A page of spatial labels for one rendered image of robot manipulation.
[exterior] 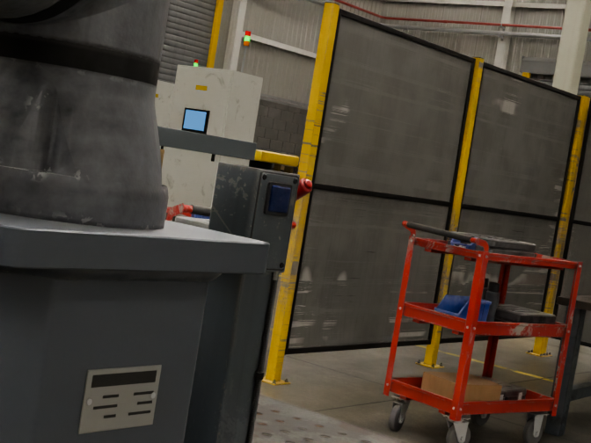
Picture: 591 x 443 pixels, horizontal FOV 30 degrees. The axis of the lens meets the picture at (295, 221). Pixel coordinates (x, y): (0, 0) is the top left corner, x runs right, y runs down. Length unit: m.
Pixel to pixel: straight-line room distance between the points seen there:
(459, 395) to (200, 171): 7.17
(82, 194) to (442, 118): 6.29
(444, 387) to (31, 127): 4.51
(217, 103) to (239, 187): 10.44
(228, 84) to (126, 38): 10.95
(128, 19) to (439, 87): 6.18
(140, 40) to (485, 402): 4.48
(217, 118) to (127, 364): 11.00
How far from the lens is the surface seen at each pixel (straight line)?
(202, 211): 3.47
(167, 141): 1.05
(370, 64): 6.15
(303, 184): 1.32
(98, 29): 0.64
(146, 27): 0.66
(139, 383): 0.65
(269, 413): 2.02
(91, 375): 0.62
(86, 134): 0.63
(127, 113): 0.65
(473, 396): 5.09
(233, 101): 11.61
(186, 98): 11.95
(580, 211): 8.62
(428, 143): 6.76
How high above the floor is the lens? 1.15
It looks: 3 degrees down
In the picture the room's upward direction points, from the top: 9 degrees clockwise
